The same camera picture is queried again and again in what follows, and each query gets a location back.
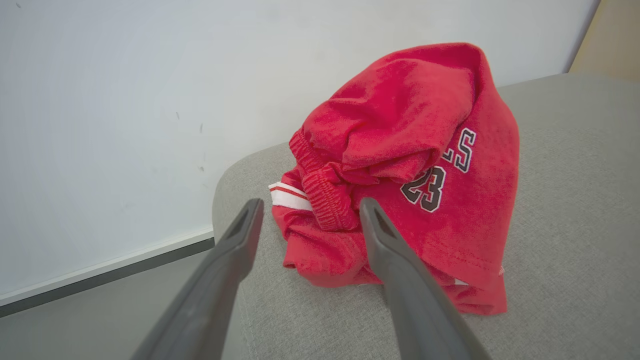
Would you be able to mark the red garment with number print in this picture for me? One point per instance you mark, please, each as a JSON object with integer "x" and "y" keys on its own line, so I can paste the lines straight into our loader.
{"x": 465, "y": 215}

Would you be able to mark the grey fabric sofa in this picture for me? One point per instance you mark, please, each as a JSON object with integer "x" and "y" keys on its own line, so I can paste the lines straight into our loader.
{"x": 575, "y": 225}

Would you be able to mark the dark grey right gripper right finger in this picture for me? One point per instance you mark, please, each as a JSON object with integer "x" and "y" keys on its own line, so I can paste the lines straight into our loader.
{"x": 415, "y": 310}

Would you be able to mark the red white-striped garment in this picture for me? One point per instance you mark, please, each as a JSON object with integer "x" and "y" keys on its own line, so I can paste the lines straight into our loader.
{"x": 325, "y": 200}

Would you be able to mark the white and black baseboard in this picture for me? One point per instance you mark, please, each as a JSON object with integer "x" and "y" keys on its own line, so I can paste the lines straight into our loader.
{"x": 100, "y": 272}

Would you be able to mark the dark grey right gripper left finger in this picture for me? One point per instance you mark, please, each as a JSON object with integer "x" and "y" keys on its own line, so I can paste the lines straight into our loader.
{"x": 215, "y": 300}

